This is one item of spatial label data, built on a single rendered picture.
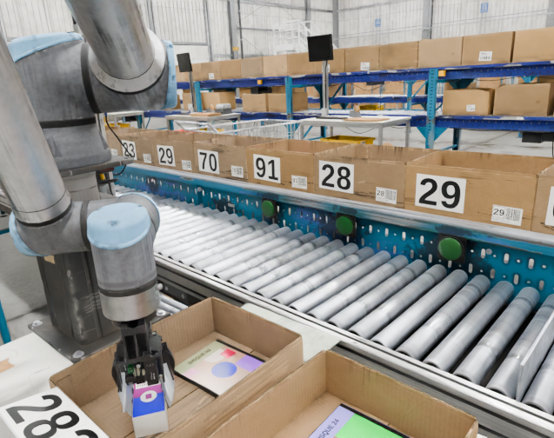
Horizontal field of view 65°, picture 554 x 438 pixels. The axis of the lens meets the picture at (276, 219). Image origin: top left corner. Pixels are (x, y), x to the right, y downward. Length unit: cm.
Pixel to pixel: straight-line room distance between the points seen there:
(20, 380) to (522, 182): 134
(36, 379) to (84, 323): 15
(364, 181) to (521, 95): 432
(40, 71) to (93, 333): 59
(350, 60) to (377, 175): 556
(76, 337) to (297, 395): 58
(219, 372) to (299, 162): 105
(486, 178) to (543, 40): 467
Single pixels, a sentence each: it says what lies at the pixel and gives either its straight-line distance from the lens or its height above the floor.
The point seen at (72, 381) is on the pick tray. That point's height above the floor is 82.
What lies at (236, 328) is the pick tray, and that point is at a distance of 104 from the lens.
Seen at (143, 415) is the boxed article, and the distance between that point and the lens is 85.
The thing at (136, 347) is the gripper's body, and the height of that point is 95.
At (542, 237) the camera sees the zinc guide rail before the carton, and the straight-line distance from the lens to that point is 139.
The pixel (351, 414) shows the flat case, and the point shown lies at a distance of 85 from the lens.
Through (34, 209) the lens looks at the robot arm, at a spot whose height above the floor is 116.
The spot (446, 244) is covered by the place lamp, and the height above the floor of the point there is 82.
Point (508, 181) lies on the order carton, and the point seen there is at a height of 102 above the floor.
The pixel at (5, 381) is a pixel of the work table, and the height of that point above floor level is 75.
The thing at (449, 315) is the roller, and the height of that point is 75.
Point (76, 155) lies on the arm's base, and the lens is 104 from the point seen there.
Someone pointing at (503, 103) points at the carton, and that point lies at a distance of 587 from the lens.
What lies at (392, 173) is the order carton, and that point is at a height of 101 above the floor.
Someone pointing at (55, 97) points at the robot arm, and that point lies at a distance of 105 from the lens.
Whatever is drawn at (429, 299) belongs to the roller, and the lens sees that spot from 127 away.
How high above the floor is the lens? 133
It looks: 18 degrees down
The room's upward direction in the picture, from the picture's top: 3 degrees counter-clockwise
